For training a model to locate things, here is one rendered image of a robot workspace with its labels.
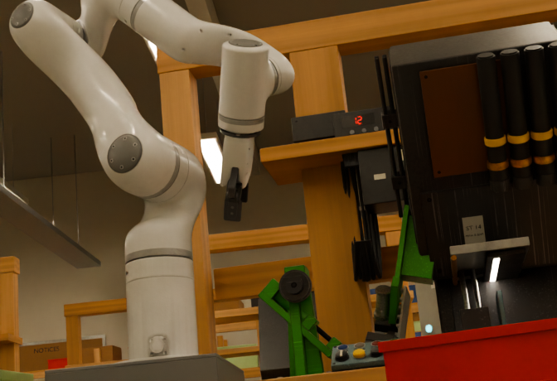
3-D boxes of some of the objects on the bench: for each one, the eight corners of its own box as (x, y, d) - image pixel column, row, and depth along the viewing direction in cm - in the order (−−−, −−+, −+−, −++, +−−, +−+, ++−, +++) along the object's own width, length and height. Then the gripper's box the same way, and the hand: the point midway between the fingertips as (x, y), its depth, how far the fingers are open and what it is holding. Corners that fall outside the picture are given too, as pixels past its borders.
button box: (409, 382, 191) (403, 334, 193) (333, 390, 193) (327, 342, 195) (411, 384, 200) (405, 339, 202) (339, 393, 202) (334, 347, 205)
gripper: (255, 141, 171) (249, 231, 177) (266, 112, 187) (260, 195, 193) (212, 137, 171) (208, 227, 178) (228, 108, 188) (223, 191, 194)
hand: (235, 205), depth 185 cm, fingers open, 8 cm apart
